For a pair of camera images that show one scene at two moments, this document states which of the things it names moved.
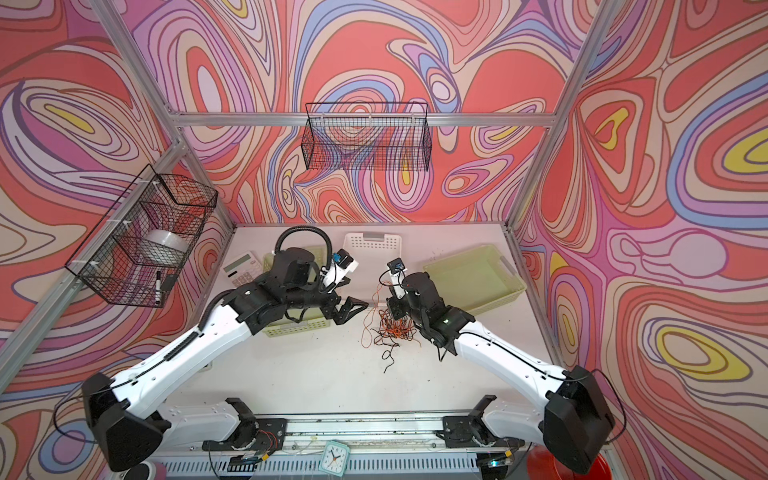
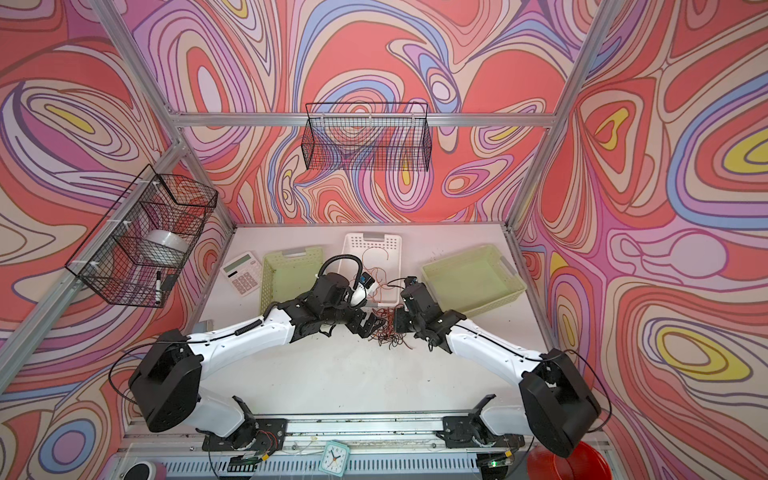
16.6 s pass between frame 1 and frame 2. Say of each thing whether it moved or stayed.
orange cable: moved
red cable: stayed
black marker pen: stayed
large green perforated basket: stayed
